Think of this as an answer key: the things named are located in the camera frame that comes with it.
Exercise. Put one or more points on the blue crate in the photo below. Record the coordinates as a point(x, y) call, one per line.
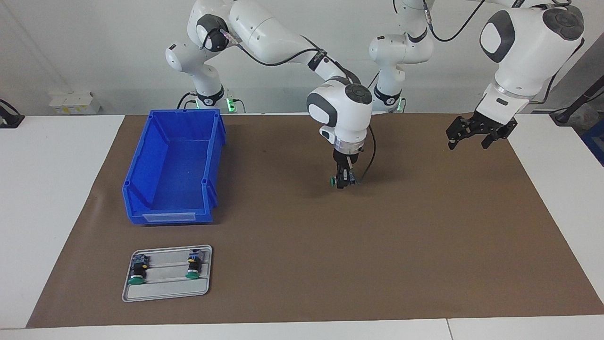
point(595, 141)

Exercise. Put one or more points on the blue plastic storage bin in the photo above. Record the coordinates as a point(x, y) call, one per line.
point(174, 174)

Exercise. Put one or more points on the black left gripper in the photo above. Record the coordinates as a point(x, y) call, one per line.
point(488, 125)

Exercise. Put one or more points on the green push button switch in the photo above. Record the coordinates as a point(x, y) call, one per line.
point(332, 180)

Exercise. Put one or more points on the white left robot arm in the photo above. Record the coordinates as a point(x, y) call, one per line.
point(528, 47)

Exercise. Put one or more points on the black stand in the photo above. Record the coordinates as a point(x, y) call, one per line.
point(573, 106)

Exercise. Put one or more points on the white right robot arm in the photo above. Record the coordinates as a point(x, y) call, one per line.
point(269, 35)

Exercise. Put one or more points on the white background box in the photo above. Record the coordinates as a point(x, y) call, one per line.
point(73, 103)

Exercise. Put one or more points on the green push button yellow block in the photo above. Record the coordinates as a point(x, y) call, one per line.
point(193, 267)

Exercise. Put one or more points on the brown table mat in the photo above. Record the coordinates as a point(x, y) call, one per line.
point(354, 259)

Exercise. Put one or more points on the green push button grey block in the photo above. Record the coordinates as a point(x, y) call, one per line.
point(138, 271)

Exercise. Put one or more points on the silver metal tray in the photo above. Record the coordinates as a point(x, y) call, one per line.
point(165, 288)

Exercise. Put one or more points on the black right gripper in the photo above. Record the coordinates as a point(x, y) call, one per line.
point(347, 160)

